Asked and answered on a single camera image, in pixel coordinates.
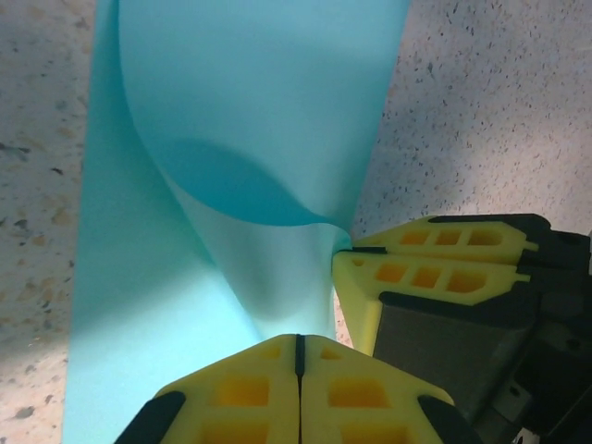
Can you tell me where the teal cloth piece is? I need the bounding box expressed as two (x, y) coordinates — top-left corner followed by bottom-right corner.
(61, 0), (413, 444)

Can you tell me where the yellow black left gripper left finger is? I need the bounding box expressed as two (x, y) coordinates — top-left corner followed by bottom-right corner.
(113, 332), (302, 444)

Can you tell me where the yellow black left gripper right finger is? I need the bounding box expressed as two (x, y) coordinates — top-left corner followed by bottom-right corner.
(300, 333), (486, 444)

